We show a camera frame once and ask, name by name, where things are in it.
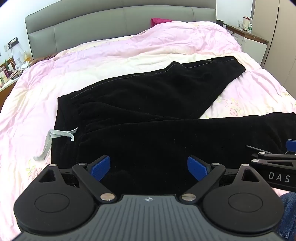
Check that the clear drinking glass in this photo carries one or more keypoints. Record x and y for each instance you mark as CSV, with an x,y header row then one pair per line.
x,y
239,25

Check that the magenta cloth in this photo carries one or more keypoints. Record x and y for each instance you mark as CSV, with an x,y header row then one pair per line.
x,y
159,21

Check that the white nightstand with wooden top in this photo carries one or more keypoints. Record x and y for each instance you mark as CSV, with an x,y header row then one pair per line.
x,y
252,44

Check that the person's leg in jeans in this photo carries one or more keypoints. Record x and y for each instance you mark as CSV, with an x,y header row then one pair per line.
x,y
288,215

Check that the beige wardrobe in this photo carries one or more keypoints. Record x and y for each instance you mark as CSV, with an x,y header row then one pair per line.
x,y
279,34

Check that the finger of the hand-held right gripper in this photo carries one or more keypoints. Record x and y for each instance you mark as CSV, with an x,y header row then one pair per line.
x,y
291,145
277,157

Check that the black wall socket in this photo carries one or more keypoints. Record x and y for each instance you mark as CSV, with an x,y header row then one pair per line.
x,y
13,43

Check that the pink floral blanket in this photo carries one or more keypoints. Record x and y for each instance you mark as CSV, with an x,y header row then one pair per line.
x,y
115,53

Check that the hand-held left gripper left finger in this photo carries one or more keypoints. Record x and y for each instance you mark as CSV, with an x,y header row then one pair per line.
x,y
100,168

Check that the cluttered bedside table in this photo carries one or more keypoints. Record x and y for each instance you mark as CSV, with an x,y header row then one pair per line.
x,y
7,90

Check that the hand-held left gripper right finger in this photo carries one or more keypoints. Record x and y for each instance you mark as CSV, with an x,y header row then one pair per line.
x,y
196,168

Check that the white table lamp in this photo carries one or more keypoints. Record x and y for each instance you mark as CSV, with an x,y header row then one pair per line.
x,y
22,59

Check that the brown cloth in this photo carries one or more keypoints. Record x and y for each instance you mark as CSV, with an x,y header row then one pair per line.
x,y
45,58

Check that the black pants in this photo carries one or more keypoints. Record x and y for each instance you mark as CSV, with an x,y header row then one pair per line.
x,y
148,111

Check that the grey padded headboard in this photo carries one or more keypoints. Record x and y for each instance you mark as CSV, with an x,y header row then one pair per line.
x,y
104,20

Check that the cluster of cosmetic bottles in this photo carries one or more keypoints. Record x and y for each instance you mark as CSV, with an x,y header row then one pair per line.
x,y
8,71

